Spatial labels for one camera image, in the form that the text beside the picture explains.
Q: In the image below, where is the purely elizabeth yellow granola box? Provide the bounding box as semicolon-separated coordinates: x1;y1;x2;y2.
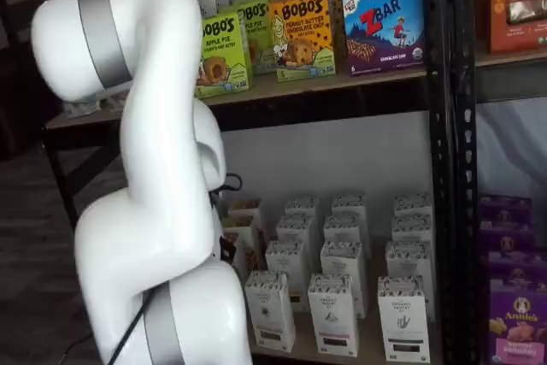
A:
221;215;262;238
220;230;268;285
228;197;262;221

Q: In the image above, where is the purple Annie's snack box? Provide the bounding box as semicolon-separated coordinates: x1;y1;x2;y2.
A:
488;278;547;365
486;251;546;283
478;195;534;227
481;223;539;255

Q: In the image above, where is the white box dark strip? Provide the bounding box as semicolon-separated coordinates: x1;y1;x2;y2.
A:
392;193;432;221
385;240;432;319
391;215;432;246
377;275;430;364

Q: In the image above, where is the orange snack box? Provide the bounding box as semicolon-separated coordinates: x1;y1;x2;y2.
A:
489;0;547;55

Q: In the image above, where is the blue Z Bar box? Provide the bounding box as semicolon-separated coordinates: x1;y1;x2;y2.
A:
341;0;427;78

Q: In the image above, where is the white box pink strip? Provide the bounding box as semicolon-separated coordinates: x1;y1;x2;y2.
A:
323;214;368;246
307;273;360;357
320;238;366;319
332;192;368;219

